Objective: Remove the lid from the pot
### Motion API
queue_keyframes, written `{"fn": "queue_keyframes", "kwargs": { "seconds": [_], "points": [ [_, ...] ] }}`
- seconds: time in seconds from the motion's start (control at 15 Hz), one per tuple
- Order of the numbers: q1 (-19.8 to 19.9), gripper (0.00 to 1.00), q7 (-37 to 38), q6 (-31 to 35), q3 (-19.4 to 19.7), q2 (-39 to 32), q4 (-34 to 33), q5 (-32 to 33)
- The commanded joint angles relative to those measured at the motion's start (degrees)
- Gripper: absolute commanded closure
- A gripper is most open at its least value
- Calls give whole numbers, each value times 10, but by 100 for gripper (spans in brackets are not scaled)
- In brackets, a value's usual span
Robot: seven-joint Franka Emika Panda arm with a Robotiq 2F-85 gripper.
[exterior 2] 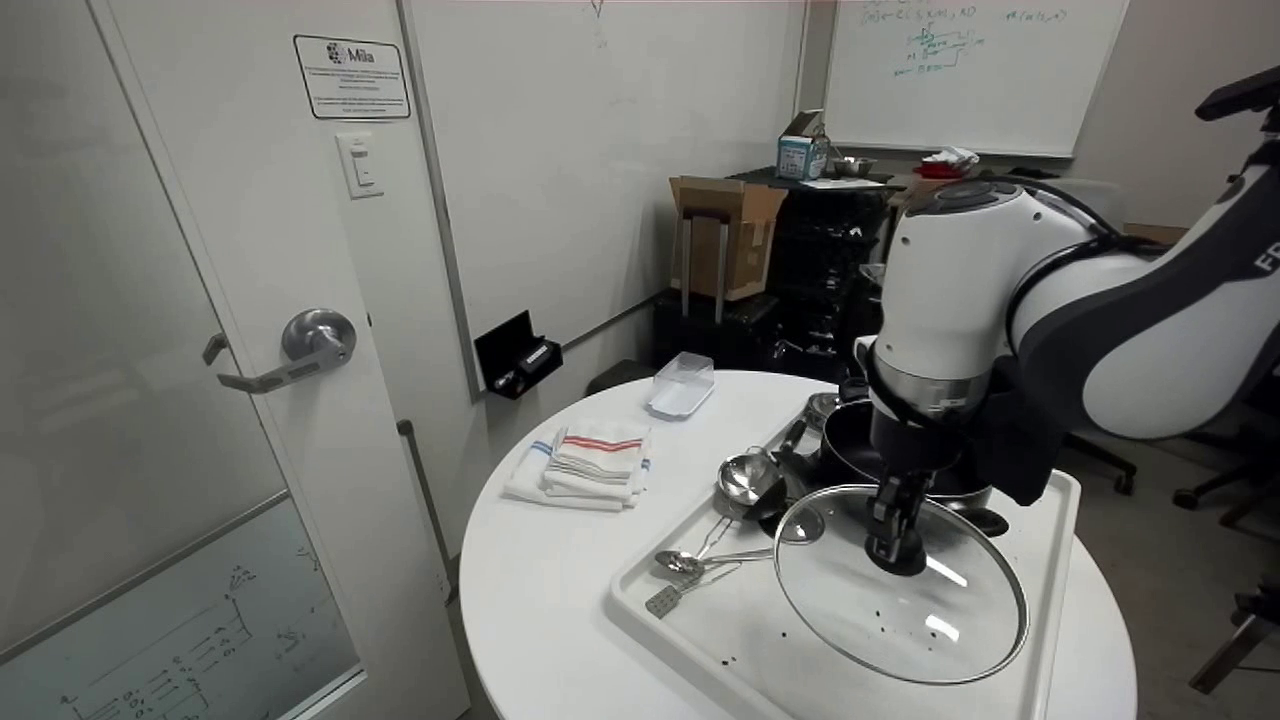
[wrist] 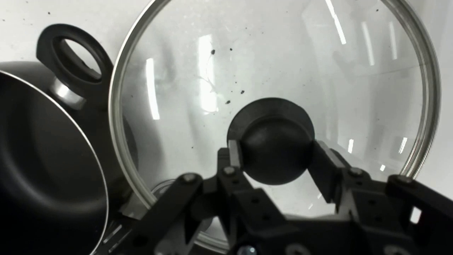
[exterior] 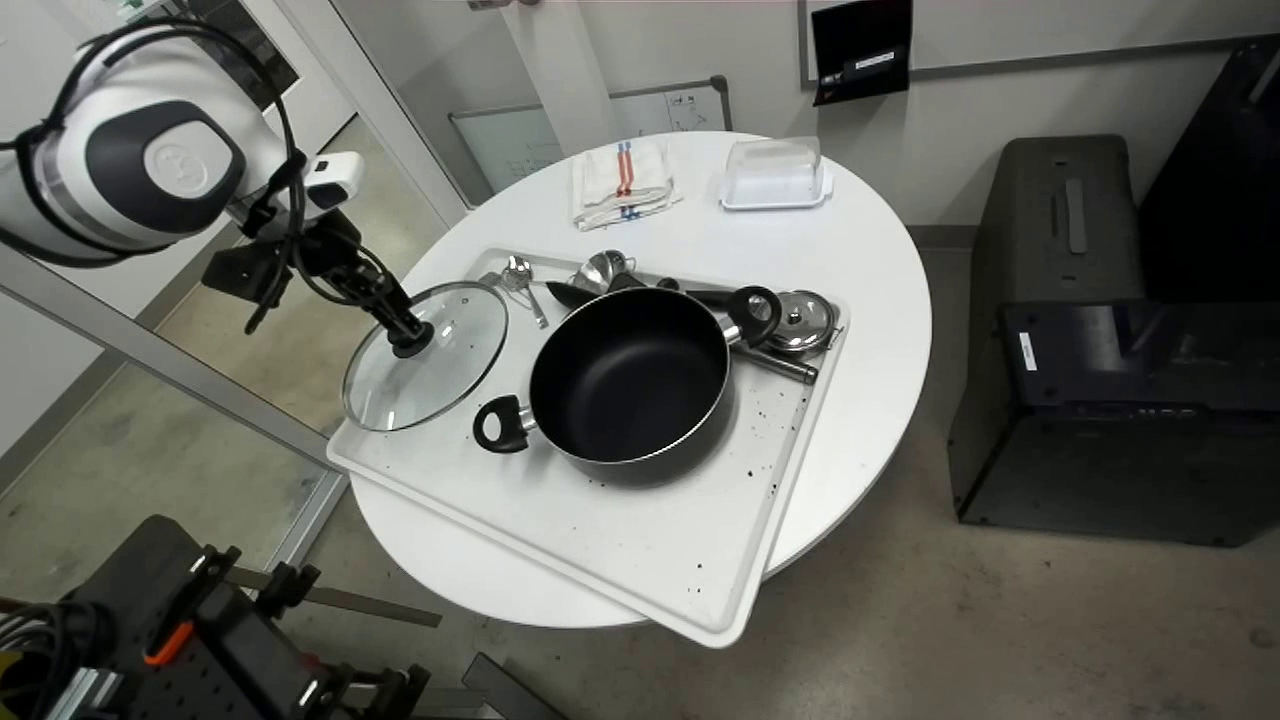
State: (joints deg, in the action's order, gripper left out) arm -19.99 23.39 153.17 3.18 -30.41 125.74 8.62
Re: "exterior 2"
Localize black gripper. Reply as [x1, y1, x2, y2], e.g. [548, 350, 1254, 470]
[863, 396, 992, 566]

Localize glass pot lid black knob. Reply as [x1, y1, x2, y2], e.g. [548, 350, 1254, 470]
[771, 478, 1032, 693]

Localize black cooking pot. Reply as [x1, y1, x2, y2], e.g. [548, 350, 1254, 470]
[795, 396, 1012, 540]

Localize steel ladle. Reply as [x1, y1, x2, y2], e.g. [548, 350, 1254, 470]
[713, 403, 818, 514]

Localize steel spoon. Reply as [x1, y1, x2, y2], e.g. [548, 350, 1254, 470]
[649, 540, 778, 584]

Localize white plastic tray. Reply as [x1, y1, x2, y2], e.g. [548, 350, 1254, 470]
[601, 443, 1082, 720]

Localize clear plastic container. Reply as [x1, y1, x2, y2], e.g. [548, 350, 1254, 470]
[642, 348, 718, 425]

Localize black cabinet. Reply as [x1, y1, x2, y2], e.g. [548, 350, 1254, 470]
[769, 172, 897, 385]

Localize folded white cloth red stripe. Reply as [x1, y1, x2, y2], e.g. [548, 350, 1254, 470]
[499, 426, 650, 514]

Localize open cardboard box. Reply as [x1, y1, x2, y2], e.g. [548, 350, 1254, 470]
[669, 172, 791, 308]

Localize wooden shelf unit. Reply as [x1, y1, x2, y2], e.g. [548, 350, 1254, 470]
[881, 168, 983, 216]

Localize black office chair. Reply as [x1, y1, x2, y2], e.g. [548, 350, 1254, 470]
[1170, 385, 1280, 510]

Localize red white item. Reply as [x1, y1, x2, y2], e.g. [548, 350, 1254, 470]
[914, 143, 983, 183]

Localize black chair base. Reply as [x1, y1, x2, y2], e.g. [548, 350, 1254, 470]
[1188, 584, 1280, 695]

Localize teal tissue box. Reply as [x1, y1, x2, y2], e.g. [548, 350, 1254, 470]
[774, 106, 832, 183]

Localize flat brown cardboard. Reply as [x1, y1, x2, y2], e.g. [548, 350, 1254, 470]
[1119, 218, 1191, 250]

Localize black marker holder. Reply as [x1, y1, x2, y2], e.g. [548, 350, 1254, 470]
[472, 308, 567, 403]

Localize framed whiteboard with writing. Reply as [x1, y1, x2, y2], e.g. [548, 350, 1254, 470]
[818, 0, 1135, 162]

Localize white door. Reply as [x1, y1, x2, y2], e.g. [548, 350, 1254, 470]
[85, 0, 474, 720]

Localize white printed door sign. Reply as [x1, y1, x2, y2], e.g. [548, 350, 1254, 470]
[289, 30, 416, 122]

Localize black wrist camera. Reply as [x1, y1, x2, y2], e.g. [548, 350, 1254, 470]
[981, 375, 1071, 510]

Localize steel utensil flat handle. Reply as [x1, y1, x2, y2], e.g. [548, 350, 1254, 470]
[642, 514, 738, 621]

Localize large wall whiteboard panel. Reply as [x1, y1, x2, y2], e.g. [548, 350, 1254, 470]
[397, 0, 811, 396]

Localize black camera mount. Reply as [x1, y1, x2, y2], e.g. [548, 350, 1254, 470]
[1191, 62, 1280, 172]

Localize silver door lever handle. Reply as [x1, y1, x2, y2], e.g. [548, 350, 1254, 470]
[199, 308, 360, 399]

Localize white light switch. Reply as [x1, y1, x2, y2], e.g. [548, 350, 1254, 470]
[330, 132, 388, 203]

